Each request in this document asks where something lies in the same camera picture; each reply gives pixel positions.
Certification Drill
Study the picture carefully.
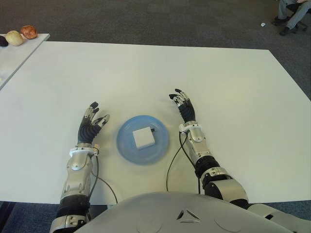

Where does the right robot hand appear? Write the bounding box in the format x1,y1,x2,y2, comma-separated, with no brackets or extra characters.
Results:
168,88,196,124

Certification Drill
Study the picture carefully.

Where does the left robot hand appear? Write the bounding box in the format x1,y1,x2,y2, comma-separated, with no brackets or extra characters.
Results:
77,101,110,146

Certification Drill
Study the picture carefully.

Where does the white charger block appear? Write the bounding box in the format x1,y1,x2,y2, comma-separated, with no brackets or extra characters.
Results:
132,126,156,149

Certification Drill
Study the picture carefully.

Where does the blue round plate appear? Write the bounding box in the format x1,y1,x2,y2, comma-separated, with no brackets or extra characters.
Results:
116,115,171,166

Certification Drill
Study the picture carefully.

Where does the white side table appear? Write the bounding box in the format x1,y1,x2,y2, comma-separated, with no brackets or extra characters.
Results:
0,33,51,91

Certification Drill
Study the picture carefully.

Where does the grey robot torso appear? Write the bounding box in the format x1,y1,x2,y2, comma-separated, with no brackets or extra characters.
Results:
72,191,299,233

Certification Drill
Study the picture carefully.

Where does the reddish brown bread roll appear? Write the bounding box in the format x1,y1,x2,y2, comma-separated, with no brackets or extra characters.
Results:
20,25,38,39

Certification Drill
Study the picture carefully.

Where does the seated person in jeans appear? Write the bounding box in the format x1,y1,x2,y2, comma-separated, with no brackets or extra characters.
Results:
272,0,311,36

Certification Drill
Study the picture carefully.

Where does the black office chair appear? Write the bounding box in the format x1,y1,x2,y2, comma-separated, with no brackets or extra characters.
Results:
286,0,311,32

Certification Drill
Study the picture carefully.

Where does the thin black cable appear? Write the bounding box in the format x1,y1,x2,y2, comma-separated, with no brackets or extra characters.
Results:
87,155,99,202
179,133,202,195
96,151,119,204
166,132,189,194

